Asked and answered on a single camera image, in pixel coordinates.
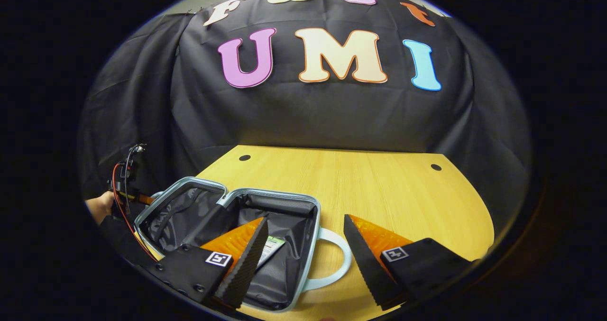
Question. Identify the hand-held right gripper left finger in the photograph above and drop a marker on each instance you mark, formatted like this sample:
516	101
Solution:
246	264

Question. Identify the black backdrop cloth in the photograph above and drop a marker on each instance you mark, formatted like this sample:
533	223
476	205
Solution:
332	117

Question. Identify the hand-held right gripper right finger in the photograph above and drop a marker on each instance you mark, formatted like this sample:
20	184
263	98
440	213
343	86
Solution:
367	264

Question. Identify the white green skin care tube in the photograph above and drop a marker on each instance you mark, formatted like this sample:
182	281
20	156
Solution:
272	247

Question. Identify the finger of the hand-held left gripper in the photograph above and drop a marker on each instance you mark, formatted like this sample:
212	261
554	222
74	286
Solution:
142	199

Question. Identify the light blue suitcase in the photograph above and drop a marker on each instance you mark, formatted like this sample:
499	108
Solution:
284	216

